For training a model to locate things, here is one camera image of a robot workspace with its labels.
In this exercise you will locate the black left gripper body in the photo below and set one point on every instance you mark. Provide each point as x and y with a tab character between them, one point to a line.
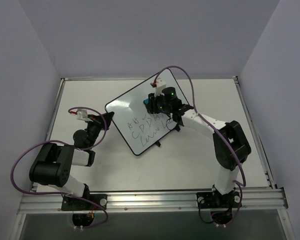
97	120

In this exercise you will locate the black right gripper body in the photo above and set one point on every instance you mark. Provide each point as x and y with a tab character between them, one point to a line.
151	103

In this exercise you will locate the blue whiteboard eraser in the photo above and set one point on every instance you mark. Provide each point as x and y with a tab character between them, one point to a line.
146	102

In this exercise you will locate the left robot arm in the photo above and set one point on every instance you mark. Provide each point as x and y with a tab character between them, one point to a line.
52	166

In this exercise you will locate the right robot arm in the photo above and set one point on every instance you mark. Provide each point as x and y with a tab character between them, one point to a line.
230	143

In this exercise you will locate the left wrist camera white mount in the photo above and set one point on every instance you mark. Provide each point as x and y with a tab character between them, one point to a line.
81	114

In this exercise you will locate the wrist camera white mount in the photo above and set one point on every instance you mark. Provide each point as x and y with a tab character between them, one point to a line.
81	114
160	85

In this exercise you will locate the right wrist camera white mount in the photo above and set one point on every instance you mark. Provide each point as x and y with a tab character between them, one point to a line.
160	85

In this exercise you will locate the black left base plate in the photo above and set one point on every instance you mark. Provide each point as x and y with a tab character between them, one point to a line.
83	201

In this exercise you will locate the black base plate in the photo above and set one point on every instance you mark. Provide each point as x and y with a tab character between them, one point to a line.
83	201
216	200

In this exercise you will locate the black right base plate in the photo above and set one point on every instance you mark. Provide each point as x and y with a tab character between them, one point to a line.
216	200

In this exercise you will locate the aluminium front frame rail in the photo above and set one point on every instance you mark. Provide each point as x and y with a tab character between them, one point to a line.
255	198

